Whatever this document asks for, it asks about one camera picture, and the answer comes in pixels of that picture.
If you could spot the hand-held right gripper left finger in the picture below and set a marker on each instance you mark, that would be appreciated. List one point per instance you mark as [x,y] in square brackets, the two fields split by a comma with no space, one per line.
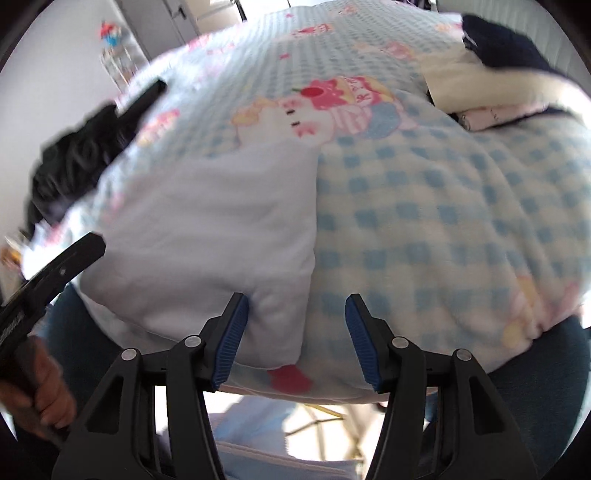
[231,344]

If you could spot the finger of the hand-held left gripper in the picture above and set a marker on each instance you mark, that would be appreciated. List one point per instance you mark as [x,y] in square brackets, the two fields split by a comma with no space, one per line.
[74,261]

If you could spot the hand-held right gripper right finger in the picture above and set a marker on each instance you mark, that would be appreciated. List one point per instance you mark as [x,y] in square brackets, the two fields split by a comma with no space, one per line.
[361,344]

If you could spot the white t-shirt navy trim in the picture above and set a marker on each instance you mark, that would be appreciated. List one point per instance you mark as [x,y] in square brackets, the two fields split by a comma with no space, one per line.
[207,240]

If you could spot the person's left hand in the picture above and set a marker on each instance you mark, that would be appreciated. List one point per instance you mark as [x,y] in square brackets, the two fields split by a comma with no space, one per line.
[51,392]

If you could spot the black garment pile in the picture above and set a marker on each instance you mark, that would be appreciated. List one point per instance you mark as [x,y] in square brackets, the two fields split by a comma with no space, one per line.
[74,152]

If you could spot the blue checked cartoon-print blanket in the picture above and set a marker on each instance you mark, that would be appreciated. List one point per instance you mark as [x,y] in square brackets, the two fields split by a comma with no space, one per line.
[438,207]

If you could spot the person's right leg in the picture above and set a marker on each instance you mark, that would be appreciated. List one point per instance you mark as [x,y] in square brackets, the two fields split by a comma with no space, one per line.
[531,406]

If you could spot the white shelf rack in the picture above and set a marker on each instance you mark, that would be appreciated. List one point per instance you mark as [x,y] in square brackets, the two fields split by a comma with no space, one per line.
[121,67]

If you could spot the colourful toy figure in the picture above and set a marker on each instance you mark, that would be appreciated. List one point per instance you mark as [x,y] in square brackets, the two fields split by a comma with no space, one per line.
[111,34]

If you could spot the grey door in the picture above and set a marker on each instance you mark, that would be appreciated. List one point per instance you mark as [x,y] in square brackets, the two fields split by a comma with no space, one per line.
[161,23]

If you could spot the pink printed folded garment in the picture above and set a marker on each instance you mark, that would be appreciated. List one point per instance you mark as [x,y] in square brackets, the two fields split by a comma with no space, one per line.
[503,117]

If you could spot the cream folded garment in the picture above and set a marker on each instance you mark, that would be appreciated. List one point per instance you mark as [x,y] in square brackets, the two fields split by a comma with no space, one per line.
[452,83]

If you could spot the navy folded garment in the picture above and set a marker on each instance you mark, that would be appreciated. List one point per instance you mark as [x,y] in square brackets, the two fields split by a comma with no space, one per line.
[503,44]

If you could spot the grey padded headboard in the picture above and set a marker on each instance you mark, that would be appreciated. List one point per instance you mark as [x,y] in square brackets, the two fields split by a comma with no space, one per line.
[554,41]

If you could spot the gold metal frame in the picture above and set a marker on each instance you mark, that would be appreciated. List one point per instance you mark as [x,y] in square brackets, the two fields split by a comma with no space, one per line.
[318,415]

